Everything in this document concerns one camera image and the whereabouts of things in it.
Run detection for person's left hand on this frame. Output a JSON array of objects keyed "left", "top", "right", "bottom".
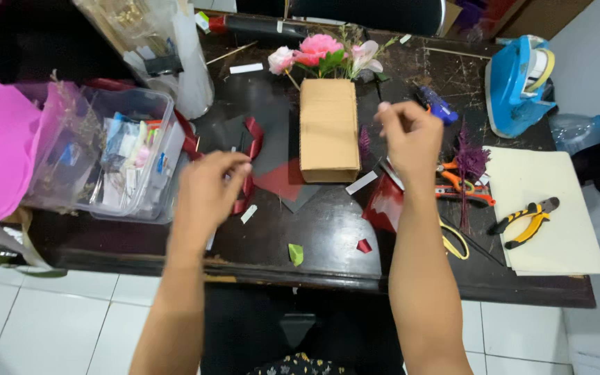
[{"left": 173, "top": 150, "right": 253, "bottom": 245}]

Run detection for person's right hand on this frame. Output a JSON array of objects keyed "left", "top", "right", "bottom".
[{"left": 374, "top": 101, "right": 444, "bottom": 184}]

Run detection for dark red satin ribbon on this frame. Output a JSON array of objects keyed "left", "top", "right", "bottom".
[{"left": 230, "top": 117, "right": 265, "bottom": 215}]

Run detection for red paper sheet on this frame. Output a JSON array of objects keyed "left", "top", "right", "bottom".
[{"left": 252, "top": 158, "right": 307, "bottom": 203}]

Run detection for black paper sheet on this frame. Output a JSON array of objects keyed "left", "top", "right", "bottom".
[{"left": 196, "top": 91, "right": 306, "bottom": 178}]

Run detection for blue glue gun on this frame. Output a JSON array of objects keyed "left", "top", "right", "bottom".
[{"left": 416, "top": 85, "right": 459, "bottom": 126}]

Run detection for brown cardboard box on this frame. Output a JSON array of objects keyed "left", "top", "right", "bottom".
[{"left": 299, "top": 78, "right": 361, "bottom": 184}]

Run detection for glossy red paper piece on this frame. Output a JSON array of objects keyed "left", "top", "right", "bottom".
[{"left": 361, "top": 173, "right": 405, "bottom": 233}]

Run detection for purple dried flower sprig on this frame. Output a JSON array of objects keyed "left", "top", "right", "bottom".
[{"left": 453, "top": 121, "right": 491, "bottom": 232}]

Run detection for pink artificial flower bouquet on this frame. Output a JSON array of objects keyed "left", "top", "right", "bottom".
[{"left": 268, "top": 27, "right": 400, "bottom": 90}]

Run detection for thin wooden stick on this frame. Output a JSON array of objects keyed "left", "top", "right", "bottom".
[
  {"left": 206, "top": 41, "right": 259, "bottom": 66},
  {"left": 423, "top": 47, "right": 492, "bottom": 60}
]

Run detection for clear plastic wrap roll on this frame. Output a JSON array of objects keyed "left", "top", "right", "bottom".
[{"left": 172, "top": 2, "right": 215, "bottom": 120}]

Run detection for clear plastic storage container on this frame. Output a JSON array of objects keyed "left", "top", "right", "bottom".
[{"left": 21, "top": 83, "right": 186, "bottom": 225}]

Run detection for blue tape dispenser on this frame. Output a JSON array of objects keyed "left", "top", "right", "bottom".
[{"left": 485, "top": 35, "right": 558, "bottom": 139}]

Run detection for black tube with red cap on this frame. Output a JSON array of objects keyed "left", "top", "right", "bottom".
[{"left": 208, "top": 14, "right": 311, "bottom": 41}]

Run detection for yellow black pliers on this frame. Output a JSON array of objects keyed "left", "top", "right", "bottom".
[{"left": 487, "top": 197, "right": 561, "bottom": 250}]

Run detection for person's dark patterned clothing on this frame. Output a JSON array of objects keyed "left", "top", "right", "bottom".
[{"left": 200, "top": 284, "right": 406, "bottom": 375}]

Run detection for cream paper sheets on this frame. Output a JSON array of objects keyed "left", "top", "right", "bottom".
[{"left": 482, "top": 146, "right": 600, "bottom": 277}]

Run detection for clear plastic water bottle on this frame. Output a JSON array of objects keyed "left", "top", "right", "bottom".
[{"left": 549, "top": 109, "right": 600, "bottom": 156}]

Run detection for orange handled cutter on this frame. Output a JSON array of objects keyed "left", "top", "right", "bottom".
[{"left": 434, "top": 160, "right": 497, "bottom": 207}]

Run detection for yellow handled scissors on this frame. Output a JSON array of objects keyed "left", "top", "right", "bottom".
[{"left": 439, "top": 216, "right": 470, "bottom": 260}]

